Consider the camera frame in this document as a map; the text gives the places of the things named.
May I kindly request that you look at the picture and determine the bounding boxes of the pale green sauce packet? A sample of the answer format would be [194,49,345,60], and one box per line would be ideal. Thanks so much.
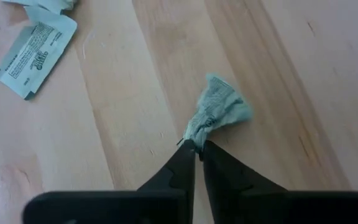
[0,6,78,101]

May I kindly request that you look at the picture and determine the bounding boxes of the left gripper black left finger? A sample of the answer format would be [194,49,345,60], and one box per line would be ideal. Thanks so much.
[137,139,196,224]

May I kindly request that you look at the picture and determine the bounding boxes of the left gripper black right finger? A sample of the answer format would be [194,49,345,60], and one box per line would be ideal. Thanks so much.
[203,140,288,224]

